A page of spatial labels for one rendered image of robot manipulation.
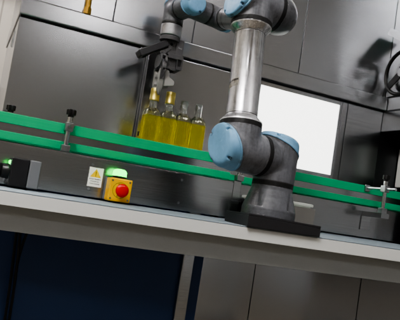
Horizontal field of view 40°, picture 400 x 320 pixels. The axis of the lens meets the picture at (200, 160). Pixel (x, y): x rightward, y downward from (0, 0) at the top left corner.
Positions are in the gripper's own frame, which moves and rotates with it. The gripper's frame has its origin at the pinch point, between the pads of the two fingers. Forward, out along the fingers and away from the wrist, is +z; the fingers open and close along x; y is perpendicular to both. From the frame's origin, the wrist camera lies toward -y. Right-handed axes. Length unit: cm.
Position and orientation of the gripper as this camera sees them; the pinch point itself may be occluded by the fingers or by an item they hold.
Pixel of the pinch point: (155, 91)
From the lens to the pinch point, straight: 197.4
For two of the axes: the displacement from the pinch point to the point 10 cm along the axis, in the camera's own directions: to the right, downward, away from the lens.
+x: -3.9, 0.1, 9.2
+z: -1.5, 9.9, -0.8
